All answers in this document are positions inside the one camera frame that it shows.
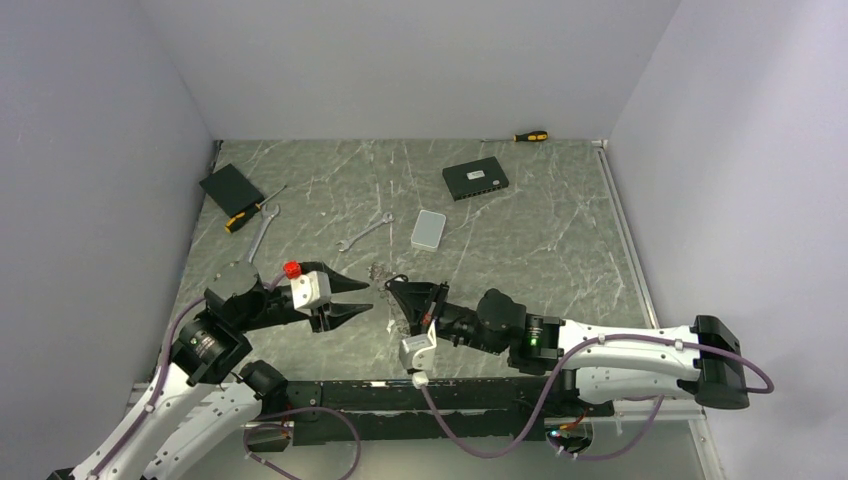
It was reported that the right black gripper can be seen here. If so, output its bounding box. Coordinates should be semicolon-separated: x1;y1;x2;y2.
389;280;505;355

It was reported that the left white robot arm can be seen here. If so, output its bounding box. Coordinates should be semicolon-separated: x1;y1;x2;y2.
50;261;371;479

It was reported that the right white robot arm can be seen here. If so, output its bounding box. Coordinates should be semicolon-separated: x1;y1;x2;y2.
385;275;751;415

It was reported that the grey plastic box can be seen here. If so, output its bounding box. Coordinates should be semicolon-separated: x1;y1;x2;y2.
410;210;447;252

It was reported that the small silver wrench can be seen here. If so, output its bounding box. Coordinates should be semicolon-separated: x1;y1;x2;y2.
337;212;394;252

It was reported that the large silver wrench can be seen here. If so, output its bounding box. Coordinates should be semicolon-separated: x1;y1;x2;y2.
244;204;280;263

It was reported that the yellow black screwdriver near box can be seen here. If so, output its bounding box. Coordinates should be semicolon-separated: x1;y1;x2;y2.
225;184;287;234

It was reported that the black flat box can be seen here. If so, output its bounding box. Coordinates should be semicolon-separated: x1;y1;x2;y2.
199;164;265;217

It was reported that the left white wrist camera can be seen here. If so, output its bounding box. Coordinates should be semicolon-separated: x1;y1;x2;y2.
289;271;332;313

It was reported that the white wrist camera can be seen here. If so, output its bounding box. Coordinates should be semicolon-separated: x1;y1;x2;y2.
289;271;332;313
398;321;437;389

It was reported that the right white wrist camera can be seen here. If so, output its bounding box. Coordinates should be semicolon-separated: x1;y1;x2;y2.
398;321;437;389

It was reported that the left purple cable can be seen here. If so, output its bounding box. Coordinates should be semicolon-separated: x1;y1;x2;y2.
86;261;362;480

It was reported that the purple cable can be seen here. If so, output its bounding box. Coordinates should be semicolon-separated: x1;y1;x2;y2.
418;332;775;464
86;261;362;480

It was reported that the black network switch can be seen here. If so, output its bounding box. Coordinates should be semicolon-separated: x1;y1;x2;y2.
442;156;510;201

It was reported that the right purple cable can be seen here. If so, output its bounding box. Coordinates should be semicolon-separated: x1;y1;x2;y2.
418;332;775;464

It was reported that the yellow black screwdriver at wall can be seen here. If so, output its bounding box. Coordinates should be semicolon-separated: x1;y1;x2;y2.
482;130;549;143

